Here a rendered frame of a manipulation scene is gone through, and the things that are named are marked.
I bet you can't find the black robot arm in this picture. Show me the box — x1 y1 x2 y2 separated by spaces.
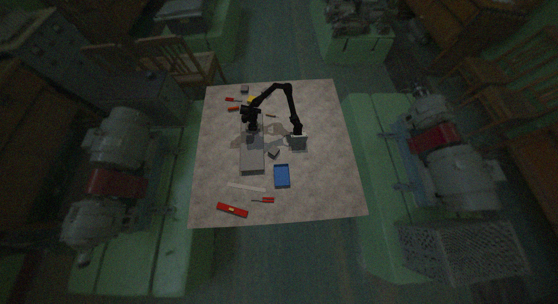
240 83 303 135

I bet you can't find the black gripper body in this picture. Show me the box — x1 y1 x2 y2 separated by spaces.
248 115 257 131

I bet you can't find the red flat bar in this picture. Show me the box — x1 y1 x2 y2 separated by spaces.
216 202 248 217

